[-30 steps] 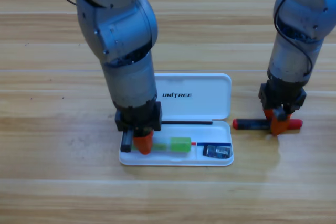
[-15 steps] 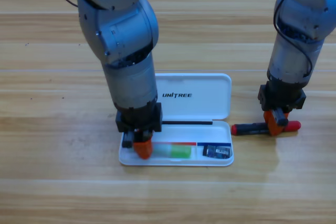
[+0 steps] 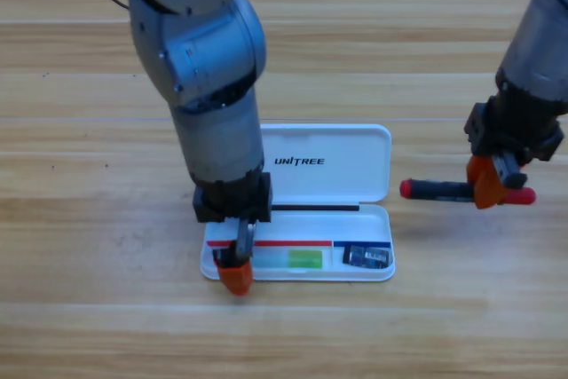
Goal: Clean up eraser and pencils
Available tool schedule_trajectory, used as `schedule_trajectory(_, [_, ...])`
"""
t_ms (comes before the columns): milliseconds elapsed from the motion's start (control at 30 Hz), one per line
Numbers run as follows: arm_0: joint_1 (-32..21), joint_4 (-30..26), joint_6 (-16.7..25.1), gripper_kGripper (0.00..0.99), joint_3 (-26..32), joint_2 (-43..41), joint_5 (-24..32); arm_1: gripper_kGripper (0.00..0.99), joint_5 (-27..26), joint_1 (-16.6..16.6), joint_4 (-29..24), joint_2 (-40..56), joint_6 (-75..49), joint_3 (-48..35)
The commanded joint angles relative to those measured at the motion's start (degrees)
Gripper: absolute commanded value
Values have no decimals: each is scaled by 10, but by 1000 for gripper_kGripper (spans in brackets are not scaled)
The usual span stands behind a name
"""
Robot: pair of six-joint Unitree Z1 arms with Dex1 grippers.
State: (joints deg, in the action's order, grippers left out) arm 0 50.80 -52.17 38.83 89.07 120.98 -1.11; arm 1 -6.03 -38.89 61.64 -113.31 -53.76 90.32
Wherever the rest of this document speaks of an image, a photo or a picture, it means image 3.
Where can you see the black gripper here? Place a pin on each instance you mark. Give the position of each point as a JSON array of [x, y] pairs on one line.
[[231, 199], [510, 130]]

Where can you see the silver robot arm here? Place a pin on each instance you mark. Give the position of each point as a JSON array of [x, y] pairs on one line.
[[199, 68], [537, 41]]

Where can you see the black red marker pen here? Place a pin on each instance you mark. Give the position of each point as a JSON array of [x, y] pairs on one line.
[[435, 189]]

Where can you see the green white highlighter pen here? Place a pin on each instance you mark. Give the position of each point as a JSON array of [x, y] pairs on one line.
[[302, 259]]

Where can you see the dark blue eraser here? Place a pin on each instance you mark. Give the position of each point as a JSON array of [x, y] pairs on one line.
[[366, 257]]

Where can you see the white Unitree pencil case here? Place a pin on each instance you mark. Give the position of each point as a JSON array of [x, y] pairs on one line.
[[328, 161]]

